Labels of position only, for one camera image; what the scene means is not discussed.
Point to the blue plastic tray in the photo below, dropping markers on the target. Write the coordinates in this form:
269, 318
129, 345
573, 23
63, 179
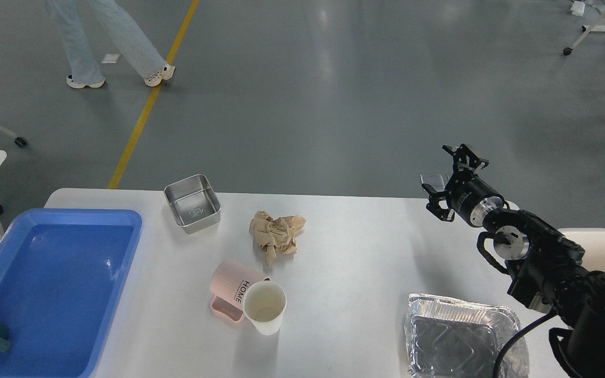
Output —
62, 272

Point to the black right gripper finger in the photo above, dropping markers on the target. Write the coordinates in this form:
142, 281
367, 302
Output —
465, 163
434, 199

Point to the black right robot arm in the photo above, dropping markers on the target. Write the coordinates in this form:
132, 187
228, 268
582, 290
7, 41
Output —
545, 267

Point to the crumpled brown paper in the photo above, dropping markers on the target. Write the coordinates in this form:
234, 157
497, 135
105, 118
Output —
275, 236

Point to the square stainless steel container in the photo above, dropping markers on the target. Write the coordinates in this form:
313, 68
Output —
193, 203

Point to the white paper cup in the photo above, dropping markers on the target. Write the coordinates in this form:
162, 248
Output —
264, 304

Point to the person in blue jeans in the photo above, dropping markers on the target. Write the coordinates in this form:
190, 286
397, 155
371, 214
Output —
123, 31

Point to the pink mug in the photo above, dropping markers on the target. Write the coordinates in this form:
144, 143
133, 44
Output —
229, 284

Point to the aluminium foil tray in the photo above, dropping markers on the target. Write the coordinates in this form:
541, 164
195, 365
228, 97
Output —
449, 337

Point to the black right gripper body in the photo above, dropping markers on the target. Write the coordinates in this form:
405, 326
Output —
473, 199

